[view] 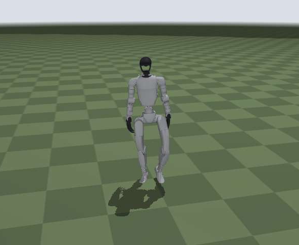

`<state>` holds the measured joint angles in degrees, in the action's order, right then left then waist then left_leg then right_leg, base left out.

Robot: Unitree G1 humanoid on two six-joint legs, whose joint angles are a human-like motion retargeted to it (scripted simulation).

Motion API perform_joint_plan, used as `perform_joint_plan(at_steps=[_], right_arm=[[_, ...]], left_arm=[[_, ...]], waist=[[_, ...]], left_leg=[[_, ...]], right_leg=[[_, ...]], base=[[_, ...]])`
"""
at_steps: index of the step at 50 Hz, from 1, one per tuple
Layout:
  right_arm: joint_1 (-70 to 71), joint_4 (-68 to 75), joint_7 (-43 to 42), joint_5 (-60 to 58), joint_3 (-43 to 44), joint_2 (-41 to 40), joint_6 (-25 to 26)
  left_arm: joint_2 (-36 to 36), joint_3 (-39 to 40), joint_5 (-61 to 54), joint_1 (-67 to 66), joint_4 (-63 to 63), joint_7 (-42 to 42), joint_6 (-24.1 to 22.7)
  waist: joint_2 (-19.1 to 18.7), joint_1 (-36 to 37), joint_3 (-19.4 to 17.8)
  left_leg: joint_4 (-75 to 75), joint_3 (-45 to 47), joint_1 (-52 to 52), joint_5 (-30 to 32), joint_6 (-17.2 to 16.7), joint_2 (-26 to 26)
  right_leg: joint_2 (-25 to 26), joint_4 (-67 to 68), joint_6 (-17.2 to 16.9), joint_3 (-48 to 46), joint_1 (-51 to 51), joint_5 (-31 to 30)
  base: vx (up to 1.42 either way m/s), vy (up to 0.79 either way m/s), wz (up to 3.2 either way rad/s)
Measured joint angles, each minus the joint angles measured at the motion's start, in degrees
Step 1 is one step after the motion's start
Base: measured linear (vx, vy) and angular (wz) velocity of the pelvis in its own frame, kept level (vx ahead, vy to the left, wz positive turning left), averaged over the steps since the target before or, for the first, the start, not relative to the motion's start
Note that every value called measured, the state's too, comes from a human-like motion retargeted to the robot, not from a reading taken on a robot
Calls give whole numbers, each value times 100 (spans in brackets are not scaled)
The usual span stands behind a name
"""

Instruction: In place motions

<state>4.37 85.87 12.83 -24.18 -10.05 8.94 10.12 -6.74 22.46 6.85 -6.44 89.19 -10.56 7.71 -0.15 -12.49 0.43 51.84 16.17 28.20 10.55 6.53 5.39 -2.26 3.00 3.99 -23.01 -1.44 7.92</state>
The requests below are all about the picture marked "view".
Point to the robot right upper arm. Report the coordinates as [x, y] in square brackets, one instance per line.
[131, 90]

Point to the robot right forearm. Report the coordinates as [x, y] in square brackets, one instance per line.
[129, 110]

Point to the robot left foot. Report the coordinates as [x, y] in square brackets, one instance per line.
[159, 175]

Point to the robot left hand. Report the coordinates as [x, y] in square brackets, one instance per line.
[168, 120]

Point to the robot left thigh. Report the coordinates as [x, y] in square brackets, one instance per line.
[164, 134]

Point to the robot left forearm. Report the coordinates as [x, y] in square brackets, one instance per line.
[167, 108]

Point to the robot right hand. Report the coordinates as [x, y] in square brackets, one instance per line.
[129, 125]

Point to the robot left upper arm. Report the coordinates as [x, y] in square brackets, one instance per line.
[161, 82]

